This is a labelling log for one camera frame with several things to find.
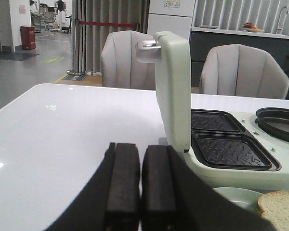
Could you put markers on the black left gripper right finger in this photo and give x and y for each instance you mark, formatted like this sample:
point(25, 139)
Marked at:
point(176, 199)

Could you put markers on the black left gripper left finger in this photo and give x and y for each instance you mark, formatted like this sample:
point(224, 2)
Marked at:
point(110, 199)

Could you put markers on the bread slice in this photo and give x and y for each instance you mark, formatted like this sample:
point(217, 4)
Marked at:
point(275, 208)

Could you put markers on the green breakfast maker lid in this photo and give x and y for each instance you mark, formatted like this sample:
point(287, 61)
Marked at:
point(170, 54)

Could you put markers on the light green round plate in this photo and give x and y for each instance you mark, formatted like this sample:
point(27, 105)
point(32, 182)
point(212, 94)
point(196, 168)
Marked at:
point(244, 198)

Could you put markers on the black round frying pan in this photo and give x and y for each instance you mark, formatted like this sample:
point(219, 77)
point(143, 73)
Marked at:
point(274, 121)

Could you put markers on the left grey chair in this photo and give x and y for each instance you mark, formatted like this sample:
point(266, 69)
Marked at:
point(119, 65)

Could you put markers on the grey chair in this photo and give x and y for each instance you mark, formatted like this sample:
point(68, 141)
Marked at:
point(239, 70)
point(119, 65)

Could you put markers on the right grey chair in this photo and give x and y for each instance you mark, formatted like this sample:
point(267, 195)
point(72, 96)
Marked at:
point(239, 70)

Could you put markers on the red belt barrier stanchion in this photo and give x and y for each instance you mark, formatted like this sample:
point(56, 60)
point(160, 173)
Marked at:
point(77, 69)

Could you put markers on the white refrigerator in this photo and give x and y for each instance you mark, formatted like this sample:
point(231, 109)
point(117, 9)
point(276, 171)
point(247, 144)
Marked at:
point(175, 16)

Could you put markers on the fruit plate on counter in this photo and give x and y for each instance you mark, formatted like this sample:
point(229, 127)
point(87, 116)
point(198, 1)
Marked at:
point(251, 28)

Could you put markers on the dark kitchen counter cabinet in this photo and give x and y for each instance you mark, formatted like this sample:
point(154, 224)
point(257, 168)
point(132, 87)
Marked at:
point(203, 39)

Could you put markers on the red trash bin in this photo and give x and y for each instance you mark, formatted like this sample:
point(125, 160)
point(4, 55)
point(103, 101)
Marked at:
point(28, 37)

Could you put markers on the chrome kitchen faucet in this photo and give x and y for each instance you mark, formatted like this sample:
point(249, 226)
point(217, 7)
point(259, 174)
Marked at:
point(285, 10)

